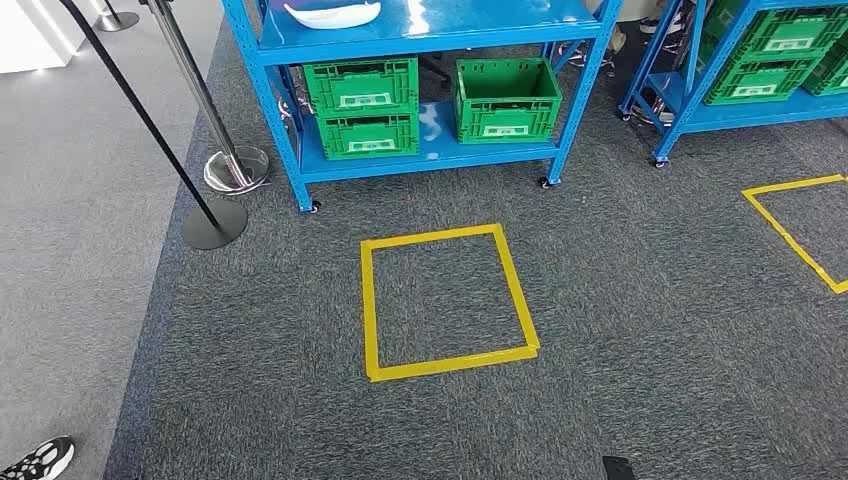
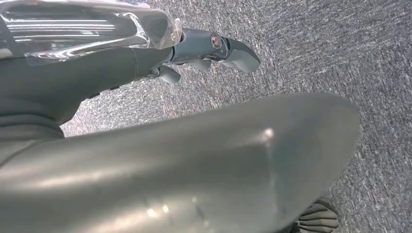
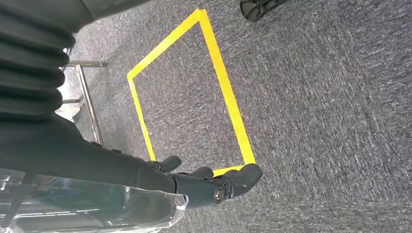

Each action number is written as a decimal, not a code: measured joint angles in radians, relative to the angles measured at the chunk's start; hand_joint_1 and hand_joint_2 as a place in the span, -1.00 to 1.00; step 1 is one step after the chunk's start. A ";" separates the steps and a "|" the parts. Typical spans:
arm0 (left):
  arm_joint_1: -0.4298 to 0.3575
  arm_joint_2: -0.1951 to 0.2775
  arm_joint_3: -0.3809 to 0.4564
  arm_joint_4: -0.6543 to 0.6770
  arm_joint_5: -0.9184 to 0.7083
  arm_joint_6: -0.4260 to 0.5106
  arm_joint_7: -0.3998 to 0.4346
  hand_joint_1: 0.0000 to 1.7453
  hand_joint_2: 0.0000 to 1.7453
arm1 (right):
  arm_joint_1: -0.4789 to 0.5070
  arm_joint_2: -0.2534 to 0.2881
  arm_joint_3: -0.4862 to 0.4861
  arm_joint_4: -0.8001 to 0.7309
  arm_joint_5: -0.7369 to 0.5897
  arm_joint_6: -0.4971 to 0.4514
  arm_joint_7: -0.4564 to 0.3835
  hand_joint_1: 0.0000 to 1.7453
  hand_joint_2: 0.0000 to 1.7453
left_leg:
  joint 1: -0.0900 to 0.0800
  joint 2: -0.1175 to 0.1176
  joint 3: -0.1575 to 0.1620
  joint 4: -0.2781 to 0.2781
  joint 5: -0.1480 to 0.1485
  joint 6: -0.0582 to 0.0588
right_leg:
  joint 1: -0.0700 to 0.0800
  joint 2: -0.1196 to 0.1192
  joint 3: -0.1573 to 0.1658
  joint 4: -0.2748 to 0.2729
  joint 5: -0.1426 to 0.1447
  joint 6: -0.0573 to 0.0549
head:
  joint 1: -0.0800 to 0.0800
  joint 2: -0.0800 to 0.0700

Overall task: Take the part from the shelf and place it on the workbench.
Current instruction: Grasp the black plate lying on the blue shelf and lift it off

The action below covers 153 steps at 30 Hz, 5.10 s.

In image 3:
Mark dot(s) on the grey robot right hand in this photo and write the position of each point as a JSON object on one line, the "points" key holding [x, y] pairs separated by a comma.
{"points": [[80, 167]]}

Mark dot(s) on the stainless steel workbench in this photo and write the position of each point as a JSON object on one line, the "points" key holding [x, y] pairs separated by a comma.
{"points": [[87, 96]]}

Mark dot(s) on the yellow floor tape square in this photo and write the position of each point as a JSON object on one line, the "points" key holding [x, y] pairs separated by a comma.
{"points": [[219, 64]]}

